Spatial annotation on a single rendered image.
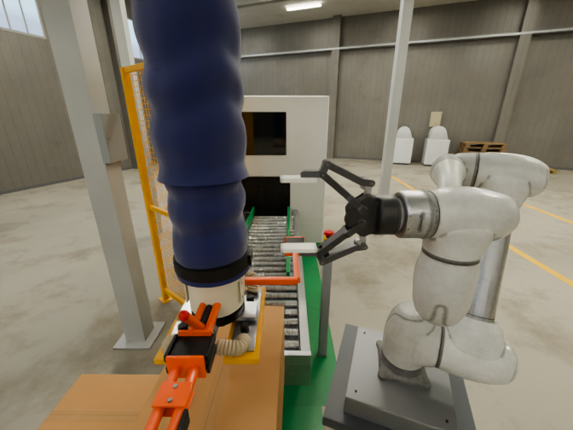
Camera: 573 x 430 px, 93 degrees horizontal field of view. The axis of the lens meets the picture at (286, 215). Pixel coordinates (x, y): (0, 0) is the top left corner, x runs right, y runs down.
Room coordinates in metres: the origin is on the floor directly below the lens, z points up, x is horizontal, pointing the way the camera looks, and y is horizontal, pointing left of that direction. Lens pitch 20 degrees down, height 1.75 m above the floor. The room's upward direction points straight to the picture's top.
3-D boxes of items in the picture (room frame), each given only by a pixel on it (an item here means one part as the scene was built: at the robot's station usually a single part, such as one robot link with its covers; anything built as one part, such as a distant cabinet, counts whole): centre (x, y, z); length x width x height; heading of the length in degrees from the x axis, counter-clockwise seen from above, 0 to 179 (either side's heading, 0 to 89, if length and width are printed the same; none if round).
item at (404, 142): (10.79, -4.50, 0.69); 0.70 x 0.60 x 1.39; 69
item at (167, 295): (2.09, 0.94, 1.05); 0.87 x 0.10 x 2.10; 51
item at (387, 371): (0.83, -0.45, 0.87); 0.22 x 0.18 x 0.06; 166
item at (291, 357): (1.08, 0.23, 0.58); 0.70 x 0.03 x 0.06; 89
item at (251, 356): (0.74, 0.13, 1.13); 0.34 x 0.10 x 0.05; 1
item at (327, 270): (1.65, -0.28, 0.50); 0.07 x 0.07 x 1.00; 89
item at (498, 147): (9.78, -6.80, 0.45); 1.25 x 0.86 x 0.89; 69
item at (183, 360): (0.49, 0.22, 1.23); 0.10 x 0.08 x 0.06; 91
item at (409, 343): (0.80, -0.46, 1.00); 0.18 x 0.16 x 0.22; 63
